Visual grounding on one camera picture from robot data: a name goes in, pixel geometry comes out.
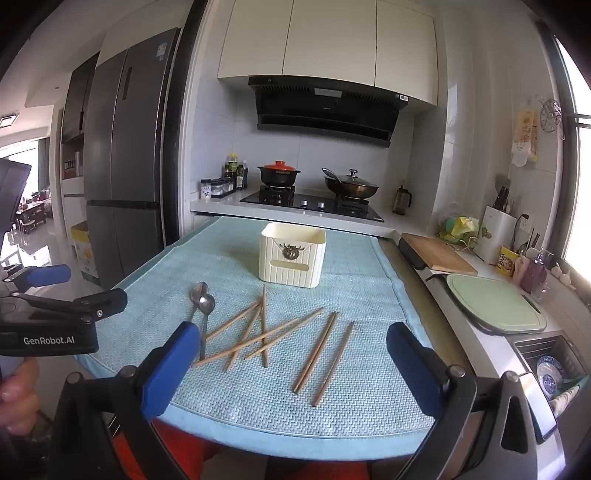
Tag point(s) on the dark wok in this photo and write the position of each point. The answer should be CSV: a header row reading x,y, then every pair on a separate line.
x,y
351,190

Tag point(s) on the purple soap dispenser bottle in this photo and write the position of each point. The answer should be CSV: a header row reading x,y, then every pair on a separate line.
x,y
534,277

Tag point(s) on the wooden furniture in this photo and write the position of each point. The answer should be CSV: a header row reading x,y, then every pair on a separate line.
x,y
32,210

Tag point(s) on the wooden chopstick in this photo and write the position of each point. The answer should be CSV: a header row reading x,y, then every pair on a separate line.
x,y
304,317
231,323
235,353
277,337
333,364
264,295
315,353

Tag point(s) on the metal spoon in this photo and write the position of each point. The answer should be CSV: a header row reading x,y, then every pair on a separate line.
x,y
207,304
199,290

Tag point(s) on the white label spice jar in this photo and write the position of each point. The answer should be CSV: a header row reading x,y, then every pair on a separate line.
x,y
205,190

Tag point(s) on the green cutting board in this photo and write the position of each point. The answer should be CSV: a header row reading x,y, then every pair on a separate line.
x,y
494,300

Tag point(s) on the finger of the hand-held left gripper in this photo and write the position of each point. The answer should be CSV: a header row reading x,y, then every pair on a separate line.
x,y
106,302
46,275

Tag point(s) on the steel sink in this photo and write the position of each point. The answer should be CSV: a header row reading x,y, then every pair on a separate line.
x,y
526,350

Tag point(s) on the wall socket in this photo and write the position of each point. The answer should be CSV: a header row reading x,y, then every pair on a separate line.
x,y
524,222

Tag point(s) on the black clay pot red lid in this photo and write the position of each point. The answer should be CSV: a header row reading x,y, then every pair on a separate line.
x,y
277,177

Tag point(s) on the black gas stove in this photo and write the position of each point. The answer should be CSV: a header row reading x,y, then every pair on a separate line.
x,y
314,204

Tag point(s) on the dark glass press pot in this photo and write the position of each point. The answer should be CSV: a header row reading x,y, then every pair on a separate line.
x,y
400,201

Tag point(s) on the person's left hand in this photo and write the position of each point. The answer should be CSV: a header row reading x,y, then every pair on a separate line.
x,y
18,392

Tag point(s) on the cardboard box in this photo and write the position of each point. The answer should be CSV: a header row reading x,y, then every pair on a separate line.
x,y
83,249

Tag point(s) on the blue white patterned plate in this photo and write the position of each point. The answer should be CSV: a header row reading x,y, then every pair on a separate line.
x,y
549,374

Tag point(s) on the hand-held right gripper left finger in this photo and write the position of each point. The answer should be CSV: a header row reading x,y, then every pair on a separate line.
x,y
171,369

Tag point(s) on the window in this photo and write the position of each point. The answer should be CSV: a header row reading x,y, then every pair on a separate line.
x,y
581,184

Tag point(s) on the white knife holder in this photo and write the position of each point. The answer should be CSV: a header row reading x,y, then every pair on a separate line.
x,y
496,235

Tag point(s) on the cream ribbed utensil holder box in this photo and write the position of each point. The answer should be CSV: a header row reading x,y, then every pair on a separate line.
x,y
286,272

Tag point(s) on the wooden cutting board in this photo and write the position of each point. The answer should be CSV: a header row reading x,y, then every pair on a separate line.
x,y
438,254

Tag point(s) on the yellow green plastic bag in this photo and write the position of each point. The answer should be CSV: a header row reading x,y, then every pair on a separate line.
x,y
461,226

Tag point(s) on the dark sauce bottle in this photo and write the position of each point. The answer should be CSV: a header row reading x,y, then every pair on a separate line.
x,y
245,171
240,177

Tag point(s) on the green label condiment bottle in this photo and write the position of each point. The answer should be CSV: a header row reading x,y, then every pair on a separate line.
x,y
231,168

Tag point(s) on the grey steel refrigerator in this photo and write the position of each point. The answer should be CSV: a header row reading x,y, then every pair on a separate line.
x,y
129,161

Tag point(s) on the glass wok lid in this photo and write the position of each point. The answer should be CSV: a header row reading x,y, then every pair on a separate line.
x,y
353,179

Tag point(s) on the teal woven table mat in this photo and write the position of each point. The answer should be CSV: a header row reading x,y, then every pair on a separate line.
x,y
360,277

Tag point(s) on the pink cup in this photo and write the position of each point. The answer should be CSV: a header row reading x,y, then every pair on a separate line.
x,y
521,272

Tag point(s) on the yellow instant noodle cup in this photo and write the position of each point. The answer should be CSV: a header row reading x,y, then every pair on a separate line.
x,y
508,262

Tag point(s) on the dark tall cabinet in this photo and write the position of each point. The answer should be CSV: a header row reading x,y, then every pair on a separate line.
x,y
78,106

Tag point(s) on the black range hood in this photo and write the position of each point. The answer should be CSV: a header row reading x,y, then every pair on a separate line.
x,y
323,115

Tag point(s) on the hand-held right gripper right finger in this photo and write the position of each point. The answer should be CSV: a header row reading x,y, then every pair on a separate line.
x,y
411,369

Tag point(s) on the white wall cabinets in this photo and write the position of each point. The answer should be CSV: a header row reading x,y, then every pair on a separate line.
x,y
323,41

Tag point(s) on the hanging paper bag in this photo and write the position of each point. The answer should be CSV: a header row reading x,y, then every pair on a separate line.
x,y
526,138

